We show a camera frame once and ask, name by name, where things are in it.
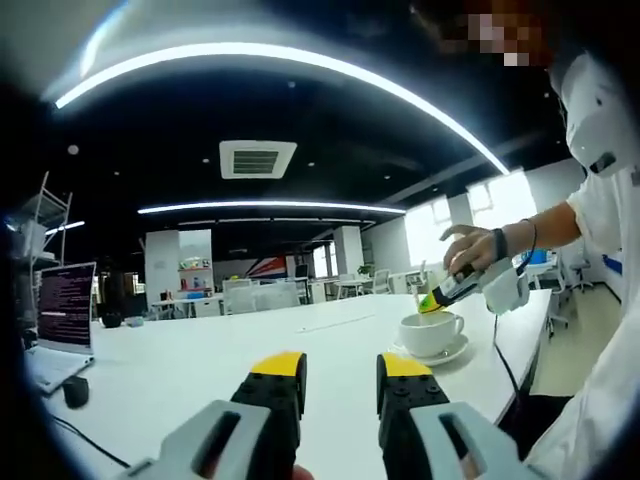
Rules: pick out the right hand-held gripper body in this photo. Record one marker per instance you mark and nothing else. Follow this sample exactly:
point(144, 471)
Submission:
point(505, 287)

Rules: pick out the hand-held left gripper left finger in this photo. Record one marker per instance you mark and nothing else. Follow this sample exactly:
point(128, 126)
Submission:
point(250, 425)

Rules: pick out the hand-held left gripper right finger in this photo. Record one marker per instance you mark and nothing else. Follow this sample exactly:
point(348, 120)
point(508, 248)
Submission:
point(415, 415)

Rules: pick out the white coffee cup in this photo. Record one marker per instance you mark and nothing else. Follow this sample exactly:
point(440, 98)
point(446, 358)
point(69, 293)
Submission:
point(430, 335)

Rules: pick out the white saucer coffee tray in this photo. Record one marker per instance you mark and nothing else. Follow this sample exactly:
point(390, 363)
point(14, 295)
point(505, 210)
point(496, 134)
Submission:
point(452, 352)

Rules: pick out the white tabletop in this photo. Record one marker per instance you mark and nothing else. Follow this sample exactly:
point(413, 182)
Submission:
point(200, 360)

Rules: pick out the person's right hand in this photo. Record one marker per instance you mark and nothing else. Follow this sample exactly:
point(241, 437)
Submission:
point(475, 250)

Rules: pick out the person's left hand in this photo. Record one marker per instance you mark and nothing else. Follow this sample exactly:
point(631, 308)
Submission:
point(302, 473)

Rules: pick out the bright window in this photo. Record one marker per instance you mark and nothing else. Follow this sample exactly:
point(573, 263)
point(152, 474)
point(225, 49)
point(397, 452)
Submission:
point(425, 235)
point(502, 200)

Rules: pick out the white office chair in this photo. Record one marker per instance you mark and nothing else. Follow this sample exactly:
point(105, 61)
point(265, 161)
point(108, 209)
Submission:
point(381, 281)

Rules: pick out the green potted plant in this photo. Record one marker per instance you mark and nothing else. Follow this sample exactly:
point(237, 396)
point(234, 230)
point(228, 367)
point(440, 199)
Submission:
point(365, 271)

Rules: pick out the person in white shirt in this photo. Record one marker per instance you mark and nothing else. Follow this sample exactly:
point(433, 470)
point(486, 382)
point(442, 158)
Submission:
point(605, 350)

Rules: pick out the person's dark trouser leg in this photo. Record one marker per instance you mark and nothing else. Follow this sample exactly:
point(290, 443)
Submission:
point(535, 425)

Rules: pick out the white partition desk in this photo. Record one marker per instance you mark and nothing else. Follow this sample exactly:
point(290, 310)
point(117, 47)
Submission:
point(265, 297)

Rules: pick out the shelf with colourful items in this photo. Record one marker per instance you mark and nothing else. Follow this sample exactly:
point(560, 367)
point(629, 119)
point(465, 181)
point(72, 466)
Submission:
point(195, 275)

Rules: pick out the small black round object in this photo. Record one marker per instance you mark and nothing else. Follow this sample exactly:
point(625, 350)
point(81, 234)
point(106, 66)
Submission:
point(112, 320)

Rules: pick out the black computer mouse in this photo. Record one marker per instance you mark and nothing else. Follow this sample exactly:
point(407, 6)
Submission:
point(76, 391)

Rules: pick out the white worn chest device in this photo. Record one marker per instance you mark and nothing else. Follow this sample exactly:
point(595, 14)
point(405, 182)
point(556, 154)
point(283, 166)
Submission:
point(595, 120)

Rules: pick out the open silver laptop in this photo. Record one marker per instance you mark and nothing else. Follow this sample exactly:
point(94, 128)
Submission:
point(67, 310)

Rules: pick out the ceiling air conditioner vent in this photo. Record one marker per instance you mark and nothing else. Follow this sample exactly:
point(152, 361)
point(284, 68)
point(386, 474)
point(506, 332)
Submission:
point(256, 160)

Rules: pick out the small ceiling light strip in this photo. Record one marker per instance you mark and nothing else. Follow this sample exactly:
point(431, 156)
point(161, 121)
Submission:
point(65, 227)

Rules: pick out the white metal shelf rack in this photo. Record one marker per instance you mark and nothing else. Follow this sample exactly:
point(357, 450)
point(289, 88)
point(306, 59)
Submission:
point(47, 205)

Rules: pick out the long curved ceiling light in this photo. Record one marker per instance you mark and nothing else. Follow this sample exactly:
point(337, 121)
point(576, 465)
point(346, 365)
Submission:
point(260, 49)

